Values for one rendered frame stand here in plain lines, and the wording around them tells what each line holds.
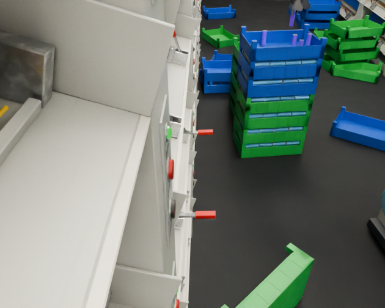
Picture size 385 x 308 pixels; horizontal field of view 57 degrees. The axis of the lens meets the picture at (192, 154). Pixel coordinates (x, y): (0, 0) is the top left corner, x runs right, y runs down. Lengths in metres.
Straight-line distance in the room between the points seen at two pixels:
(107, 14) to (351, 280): 1.24
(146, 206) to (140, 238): 0.03
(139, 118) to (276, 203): 1.33
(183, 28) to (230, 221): 0.78
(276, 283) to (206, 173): 0.74
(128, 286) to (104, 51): 0.19
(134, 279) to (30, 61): 0.19
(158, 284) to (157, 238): 0.05
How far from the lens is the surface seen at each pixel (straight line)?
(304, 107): 1.65
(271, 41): 1.69
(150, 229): 0.25
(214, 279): 1.24
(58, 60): 0.19
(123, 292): 0.31
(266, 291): 0.99
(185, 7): 0.89
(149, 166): 0.22
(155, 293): 0.31
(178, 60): 0.75
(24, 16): 0.19
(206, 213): 0.63
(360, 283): 1.34
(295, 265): 1.06
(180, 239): 0.63
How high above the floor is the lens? 1.02
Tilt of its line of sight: 36 degrees down
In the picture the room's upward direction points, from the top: straight up
